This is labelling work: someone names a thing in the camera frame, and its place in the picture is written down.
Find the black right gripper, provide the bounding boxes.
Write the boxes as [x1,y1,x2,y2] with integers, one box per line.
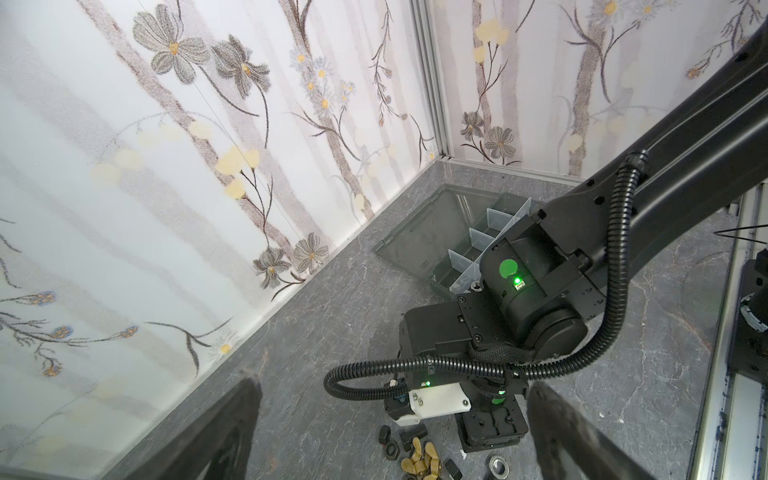
[384,302,528,452]

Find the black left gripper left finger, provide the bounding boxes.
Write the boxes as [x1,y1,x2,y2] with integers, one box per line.
[128,377,262,480]

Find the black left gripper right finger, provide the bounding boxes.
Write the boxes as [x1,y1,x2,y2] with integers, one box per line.
[526,381,652,479]

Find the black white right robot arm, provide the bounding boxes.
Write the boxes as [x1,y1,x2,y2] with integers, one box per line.
[324,27,767,451]

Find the brass wing nuts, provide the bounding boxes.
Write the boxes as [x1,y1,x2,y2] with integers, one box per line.
[400,437,443,480]

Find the green plastic organizer box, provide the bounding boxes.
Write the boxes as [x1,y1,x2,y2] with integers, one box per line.
[374,184,541,300]

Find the black corrugated right conduit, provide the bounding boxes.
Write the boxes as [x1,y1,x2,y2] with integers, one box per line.
[323,151,648,401]

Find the black hex nut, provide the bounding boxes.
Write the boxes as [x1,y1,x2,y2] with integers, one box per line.
[383,440,400,461]

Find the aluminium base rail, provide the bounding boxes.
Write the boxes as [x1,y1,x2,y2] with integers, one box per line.
[687,182,767,479]

